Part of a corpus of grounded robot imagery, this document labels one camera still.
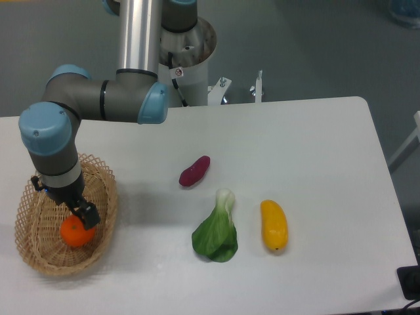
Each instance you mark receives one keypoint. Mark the purple sweet potato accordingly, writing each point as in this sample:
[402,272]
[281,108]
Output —
[194,173]

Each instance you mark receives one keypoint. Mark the black device at edge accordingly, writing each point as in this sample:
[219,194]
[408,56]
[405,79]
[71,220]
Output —
[409,281]

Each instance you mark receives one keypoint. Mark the green bok choy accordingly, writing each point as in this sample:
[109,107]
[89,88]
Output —
[216,237]

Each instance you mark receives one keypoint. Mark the orange fruit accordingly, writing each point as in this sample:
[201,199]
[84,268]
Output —
[74,234]

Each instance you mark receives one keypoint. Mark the white metal bracket left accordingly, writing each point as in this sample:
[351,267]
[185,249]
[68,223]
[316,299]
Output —
[217,93]

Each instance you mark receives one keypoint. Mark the white metal bracket right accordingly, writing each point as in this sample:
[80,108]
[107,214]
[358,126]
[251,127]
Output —
[256,90]

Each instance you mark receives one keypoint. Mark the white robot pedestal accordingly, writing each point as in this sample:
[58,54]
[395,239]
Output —
[183,63]

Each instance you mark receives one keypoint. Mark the woven wicker basket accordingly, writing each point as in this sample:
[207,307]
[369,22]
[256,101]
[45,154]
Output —
[38,221]

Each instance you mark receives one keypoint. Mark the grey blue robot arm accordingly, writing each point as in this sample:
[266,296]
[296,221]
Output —
[48,128]

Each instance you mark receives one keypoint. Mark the white frame at right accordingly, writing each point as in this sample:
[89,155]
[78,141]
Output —
[408,146]

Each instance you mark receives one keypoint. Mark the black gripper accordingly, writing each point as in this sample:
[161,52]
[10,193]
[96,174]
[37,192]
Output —
[72,195]

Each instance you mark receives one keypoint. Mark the white metal bracket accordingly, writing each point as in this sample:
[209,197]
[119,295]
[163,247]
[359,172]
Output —
[217,93]
[256,90]

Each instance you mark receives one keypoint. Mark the blue object top right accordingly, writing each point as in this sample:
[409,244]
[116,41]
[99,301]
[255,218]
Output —
[405,12]

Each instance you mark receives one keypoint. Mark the yellow mango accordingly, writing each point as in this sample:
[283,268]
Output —
[274,229]

